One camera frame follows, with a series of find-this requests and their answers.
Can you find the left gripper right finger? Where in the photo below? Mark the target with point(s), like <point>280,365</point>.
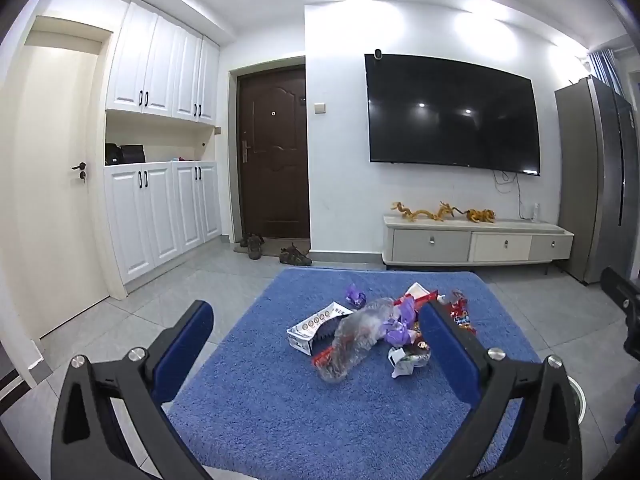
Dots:
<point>522,422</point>

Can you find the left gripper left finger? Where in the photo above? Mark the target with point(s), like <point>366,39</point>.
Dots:
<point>87,442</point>

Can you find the red silver candy wrapper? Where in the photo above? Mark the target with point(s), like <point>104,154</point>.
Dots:
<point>456,305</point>

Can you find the white paper wrapper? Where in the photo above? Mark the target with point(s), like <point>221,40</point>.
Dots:
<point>406,360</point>

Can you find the red white snack bag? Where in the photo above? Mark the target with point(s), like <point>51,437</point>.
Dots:
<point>416,296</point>

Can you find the clear plastic bag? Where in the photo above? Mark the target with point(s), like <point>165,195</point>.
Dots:
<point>353,339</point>

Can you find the small purple wrapper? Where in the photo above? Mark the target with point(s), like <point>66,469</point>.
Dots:
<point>355,297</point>

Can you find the white printed carton box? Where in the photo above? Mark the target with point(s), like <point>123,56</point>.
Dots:
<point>303,335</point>

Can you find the grey steel refrigerator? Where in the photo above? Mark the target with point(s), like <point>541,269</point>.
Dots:
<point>600,179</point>

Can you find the golden tiger figurine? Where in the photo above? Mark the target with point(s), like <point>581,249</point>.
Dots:
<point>480,216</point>

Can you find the blue fuzzy rug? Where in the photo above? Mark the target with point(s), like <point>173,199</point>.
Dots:
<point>302,387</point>

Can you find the golden dragon figurine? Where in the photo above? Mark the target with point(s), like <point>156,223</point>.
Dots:
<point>444,211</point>

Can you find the white tv console cabinet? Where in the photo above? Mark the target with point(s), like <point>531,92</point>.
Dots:
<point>428,243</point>

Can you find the blue window curtain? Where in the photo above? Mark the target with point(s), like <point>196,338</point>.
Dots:
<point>603,67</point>

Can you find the white lower cabinets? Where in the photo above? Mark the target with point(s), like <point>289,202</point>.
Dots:
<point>157,211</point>

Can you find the left brown shoe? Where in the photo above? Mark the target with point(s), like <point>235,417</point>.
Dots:
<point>253,245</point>

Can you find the cream interior door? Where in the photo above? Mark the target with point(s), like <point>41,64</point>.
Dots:
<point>47,241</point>

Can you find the black device on counter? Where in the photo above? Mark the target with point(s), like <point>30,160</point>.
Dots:
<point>123,154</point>

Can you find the dark brown entrance door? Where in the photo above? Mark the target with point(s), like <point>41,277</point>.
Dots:
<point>272,153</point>

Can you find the wall mounted black television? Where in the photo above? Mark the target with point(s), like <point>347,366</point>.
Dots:
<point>433,111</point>

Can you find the beige wall switch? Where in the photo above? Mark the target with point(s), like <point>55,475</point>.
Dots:
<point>318,108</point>

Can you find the white upper wall cabinets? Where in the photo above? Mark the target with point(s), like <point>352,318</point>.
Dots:
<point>163,68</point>

